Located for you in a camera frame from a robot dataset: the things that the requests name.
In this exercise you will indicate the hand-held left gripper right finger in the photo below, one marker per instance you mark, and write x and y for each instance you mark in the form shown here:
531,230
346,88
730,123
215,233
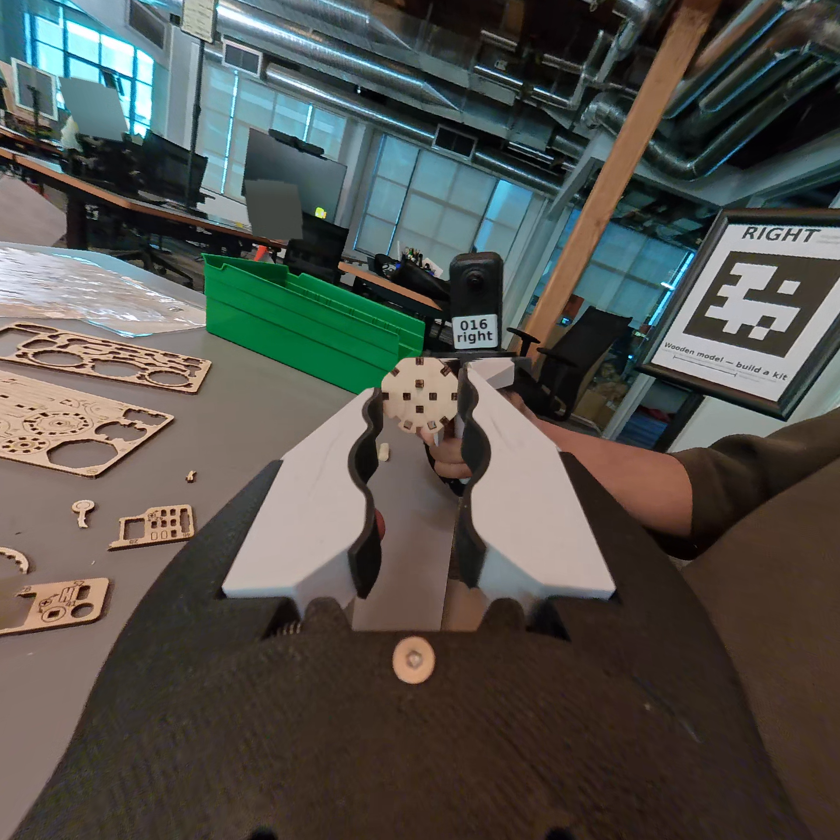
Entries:
538,518

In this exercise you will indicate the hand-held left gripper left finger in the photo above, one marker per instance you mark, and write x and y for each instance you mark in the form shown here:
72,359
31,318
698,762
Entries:
308,499

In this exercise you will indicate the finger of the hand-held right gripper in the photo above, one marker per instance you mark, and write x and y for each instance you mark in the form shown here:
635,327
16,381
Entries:
495,373

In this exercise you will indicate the round wooden gear disc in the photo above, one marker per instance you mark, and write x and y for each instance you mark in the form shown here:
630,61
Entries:
417,397

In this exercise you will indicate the person's right forearm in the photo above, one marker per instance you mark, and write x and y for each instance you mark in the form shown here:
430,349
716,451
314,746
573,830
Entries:
630,485

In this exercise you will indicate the long background desk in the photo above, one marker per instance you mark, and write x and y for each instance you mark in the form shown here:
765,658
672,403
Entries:
164,208

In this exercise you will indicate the person's right hand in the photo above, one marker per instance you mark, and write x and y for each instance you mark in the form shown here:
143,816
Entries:
453,459

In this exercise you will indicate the black bag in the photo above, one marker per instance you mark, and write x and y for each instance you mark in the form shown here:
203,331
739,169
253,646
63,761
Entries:
413,279

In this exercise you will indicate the black office chair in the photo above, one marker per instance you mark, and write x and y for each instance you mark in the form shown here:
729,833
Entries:
584,354
321,249

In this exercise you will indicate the wooden sheet with round holes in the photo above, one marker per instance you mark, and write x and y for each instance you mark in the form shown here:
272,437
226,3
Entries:
190,377

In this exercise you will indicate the green plastic bin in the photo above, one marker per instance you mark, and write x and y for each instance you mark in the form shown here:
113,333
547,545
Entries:
295,321

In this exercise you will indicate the wooden support beam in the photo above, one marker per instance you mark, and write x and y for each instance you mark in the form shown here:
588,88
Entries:
623,164

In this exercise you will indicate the black monitor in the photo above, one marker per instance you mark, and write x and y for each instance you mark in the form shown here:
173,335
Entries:
315,170

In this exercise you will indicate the small key-shaped wooden piece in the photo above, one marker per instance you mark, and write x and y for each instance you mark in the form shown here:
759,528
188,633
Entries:
82,506

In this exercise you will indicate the wooden sheet with gear cutouts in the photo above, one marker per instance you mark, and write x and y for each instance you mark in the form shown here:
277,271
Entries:
85,459

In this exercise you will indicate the framed marker sign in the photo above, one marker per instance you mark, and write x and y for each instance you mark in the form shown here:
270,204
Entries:
761,295

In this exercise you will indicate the curved wooden piece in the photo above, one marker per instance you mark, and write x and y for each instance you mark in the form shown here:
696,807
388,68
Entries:
23,561

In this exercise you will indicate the clear plastic wrap sheet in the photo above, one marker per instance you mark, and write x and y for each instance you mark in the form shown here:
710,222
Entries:
79,289

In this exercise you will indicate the small wooden part frame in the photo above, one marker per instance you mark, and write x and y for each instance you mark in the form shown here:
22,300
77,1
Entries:
98,600
124,541

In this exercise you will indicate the silver ventilation duct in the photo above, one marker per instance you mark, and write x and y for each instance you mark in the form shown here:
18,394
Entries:
722,131

